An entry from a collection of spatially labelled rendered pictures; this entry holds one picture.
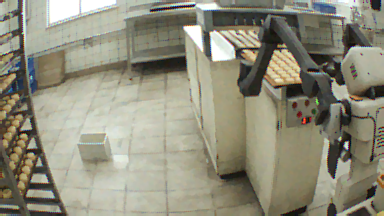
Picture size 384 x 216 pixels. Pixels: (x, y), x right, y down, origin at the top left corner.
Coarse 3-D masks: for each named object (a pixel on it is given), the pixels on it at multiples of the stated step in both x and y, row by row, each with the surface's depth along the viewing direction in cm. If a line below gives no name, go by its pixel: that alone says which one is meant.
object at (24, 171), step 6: (24, 156) 128; (30, 156) 127; (24, 162) 122; (30, 162) 123; (24, 168) 117; (30, 168) 122; (18, 174) 116; (24, 174) 113; (18, 180) 112; (24, 180) 110; (0, 186) 103; (6, 186) 104; (18, 186) 104; (24, 186) 107; (0, 192) 99; (6, 192) 99; (24, 192) 104; (12, 198) 99
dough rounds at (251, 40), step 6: (228, 30) 284; (252, 30) 286; (258, 30) 287; (222, 36) 274; (228, 36) 263; (234, 36) 269; (240, 36) 263; (246, 36) 263; (252, 36) 265; (228, 42) 254; (234, 42) 247; (240, 42) 253; (246, 42) 245; (252, 42) 247; (258, 42) 245
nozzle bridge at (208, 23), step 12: (204, 12) 225; (216, 12) 234; (228, 12) 235; (240, 12) 236; (252, 12) 236; (264, 12) 228; (276, 12) 229; (288, 12) 230; (300, 12) 231; (204, 24) 230; (216, 24) 237; (228, 24) 238; (240, 24) 239; (252, 24) 240; (288, 24) 242; (300, 24) 234; (204, 36) 241; (300, 36) 248; (204, 48) 247
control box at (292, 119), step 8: (296, 96) 176; (304, 96) 175; (288, 104) 173; (304, 104) 175; (312, 104) 175; (288, 112) 175; (296, 112) 175; (304, 112) 176; (288, 120) 176; (296, 120) 177; (312, 120) 179
